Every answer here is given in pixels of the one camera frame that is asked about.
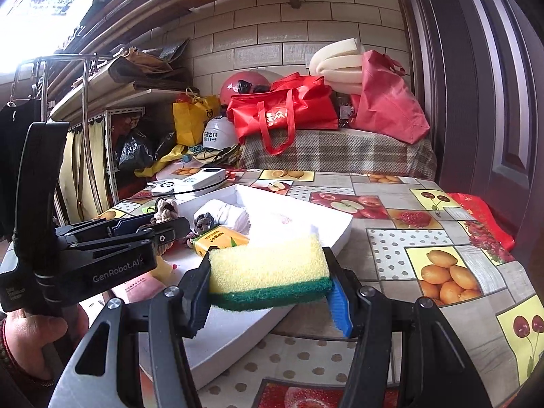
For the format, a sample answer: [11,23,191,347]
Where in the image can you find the yellow sponge block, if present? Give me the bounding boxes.
[149,255,172,284]

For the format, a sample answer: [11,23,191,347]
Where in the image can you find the yellow bamboo tissue pack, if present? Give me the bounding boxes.
[192,226,249,257]

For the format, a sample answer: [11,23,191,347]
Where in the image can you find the white socks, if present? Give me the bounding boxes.
[194,199,251,234]

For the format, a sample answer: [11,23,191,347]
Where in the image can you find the green yellow scrub sponge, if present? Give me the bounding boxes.
[208,232,332,311]

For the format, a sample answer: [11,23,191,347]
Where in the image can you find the left hand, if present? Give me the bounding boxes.
[1,309,68,381]

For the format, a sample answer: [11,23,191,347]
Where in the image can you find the white power bank device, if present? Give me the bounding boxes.
[148,168,227,197]

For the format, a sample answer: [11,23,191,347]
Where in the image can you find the white cardboard box tray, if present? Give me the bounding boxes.
[179,185,352,389]

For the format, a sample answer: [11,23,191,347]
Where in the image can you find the black plastic bag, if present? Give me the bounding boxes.
[114,128,176,172]

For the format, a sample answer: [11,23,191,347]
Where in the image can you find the white hard hat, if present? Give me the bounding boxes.
[202,116,238,150]

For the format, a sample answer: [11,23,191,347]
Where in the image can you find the yellow shopping bag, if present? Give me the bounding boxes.
[172,87,220,147]

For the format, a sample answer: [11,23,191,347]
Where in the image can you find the fruit print tablecloth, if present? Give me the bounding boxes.
[104,168,543,407]

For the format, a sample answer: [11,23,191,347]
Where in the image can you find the metal storage shelf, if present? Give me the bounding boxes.
[20,53,190,223]

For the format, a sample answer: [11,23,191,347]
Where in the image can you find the red plastic bag on stool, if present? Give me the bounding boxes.
[449,192,515,252]

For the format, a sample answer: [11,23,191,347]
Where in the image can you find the pink helmet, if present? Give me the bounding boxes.
[219,71,271,105]

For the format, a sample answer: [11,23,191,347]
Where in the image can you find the red tote bag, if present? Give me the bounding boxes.
[227,73,338,156]

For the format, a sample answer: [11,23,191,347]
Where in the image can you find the plaid blanket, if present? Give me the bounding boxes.
[238,128,437,181]

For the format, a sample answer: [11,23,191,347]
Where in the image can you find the cream foam roll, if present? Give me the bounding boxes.
[309,38,364,95]

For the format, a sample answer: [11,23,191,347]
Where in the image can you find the pink red cloth bag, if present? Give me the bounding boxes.
[348,50,430,145]

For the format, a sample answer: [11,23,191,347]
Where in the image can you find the brown beige knotted rope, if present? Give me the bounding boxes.
[150,196,181,225]

